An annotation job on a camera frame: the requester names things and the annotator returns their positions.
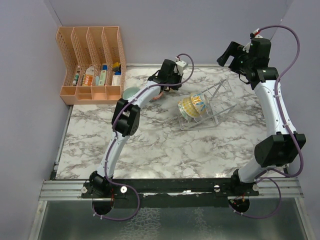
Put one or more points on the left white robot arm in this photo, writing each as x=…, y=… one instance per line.
x=126, y=118

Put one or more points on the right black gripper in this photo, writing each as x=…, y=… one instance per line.
x=235, y=50

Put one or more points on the yellow flower bowl front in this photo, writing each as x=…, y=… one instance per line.
x=182, y=111

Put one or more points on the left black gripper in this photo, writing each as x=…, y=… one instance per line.
x=178, y=76

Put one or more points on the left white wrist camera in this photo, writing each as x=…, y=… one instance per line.
x=180, y=66

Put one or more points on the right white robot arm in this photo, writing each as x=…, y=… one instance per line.
x=282, y=143

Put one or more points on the white wire dish rack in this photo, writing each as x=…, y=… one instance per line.
x=221, y=102

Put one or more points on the yellow dotted sun bowl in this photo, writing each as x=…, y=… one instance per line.
x=189, y=107

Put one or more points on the light teal bowl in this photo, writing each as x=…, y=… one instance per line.
x=129, y=92

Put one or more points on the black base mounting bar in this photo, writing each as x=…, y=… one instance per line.
x=166, y=192

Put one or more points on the orange plastic file organizer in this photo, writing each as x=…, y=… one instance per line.
x=95, y=63

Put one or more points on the blue orange floral bowl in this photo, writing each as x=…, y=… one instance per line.
x=200, y=102

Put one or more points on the aluminium frame rail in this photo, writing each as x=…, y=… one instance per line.
x=69, y=190

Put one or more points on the red patterned bowl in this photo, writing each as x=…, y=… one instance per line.
x=158, y=96

